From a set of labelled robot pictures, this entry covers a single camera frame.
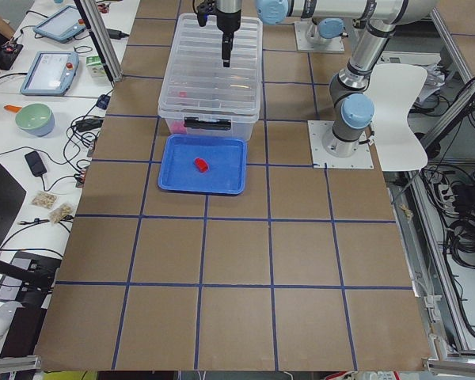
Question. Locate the blue teach pendant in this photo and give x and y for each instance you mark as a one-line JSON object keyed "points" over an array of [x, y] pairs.
{"points": [[61, 26], [51, 74]]}

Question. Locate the blue teach pendant far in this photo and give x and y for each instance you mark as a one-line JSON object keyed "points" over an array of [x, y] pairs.
{"points": [[61, 26]]}

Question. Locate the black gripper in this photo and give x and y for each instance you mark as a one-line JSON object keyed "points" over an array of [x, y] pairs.
{"points": [[226, 24]]}

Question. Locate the green blue bowl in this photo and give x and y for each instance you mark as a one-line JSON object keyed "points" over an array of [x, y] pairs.
{"points": [[36, 119]]}

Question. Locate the blue plastic tray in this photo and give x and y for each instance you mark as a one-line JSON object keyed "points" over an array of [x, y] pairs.
{"points": [[226, 158]]}

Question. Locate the black latch handle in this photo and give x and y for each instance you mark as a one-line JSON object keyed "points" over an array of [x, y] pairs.
{"points": [[212, 125]]}

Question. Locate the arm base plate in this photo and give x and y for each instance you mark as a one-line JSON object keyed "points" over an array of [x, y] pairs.
{"points": [[300, 28], [328, 152]]}

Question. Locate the clear plastic box lid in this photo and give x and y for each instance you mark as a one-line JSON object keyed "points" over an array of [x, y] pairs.
{"points": [[210, 63]]}

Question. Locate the blue teach pendant near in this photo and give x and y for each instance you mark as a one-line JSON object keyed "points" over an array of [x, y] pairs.
{"points": [[51, 74]]}

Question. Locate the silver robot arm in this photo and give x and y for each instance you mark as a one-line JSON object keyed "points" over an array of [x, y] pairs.
{"points": [[325, 35], [353, 109]]}

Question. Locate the white plastic chair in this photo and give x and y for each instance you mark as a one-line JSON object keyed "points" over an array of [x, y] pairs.
{"points": [[393, 88]]}

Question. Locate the clear plastic storage box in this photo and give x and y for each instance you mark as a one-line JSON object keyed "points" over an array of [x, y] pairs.
{"points": [[210, 79]]}

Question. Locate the aluminium frame post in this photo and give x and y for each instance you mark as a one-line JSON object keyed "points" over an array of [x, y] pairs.
{"points": [[96, 27]]}

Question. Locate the green white milk carton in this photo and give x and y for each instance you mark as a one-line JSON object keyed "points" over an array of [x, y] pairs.
{"points": [[95, 66]]}

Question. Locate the toy carrot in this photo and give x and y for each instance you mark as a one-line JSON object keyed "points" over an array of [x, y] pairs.
{"points": [[12, 108]]}

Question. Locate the black power adapter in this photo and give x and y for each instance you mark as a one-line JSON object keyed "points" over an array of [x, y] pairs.
{"points": [[35, 164]]}

